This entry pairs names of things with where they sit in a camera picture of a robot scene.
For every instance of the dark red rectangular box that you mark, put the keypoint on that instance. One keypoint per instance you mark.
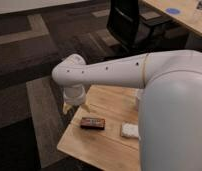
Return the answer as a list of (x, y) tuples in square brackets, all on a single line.
[(92, 123)]

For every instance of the light wooden desk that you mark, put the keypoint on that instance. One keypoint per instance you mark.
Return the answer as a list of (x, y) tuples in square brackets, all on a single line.
[(190, 16)]

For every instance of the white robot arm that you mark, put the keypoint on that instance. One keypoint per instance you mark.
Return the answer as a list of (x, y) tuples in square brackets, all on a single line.
[(170, 109)]

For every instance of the small dark object on desk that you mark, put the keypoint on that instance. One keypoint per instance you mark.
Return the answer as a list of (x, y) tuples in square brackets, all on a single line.
[(201, 4)]

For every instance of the blue round disc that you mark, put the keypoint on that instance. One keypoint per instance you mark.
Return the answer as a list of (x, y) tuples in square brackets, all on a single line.
[(173, 11)]

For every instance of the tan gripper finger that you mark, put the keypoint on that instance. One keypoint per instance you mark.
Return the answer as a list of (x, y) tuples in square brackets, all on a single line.
[(66, 107), (85, 107)]

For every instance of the white sponge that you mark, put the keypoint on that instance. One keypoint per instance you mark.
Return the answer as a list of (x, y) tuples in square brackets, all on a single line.
[(129, 130)]

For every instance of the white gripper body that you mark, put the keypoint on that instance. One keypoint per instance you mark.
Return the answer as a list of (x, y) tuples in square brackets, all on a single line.
[(74, 95)]

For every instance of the black office chair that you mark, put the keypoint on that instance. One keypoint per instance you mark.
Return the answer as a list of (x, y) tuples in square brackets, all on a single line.
[(135, 26)]

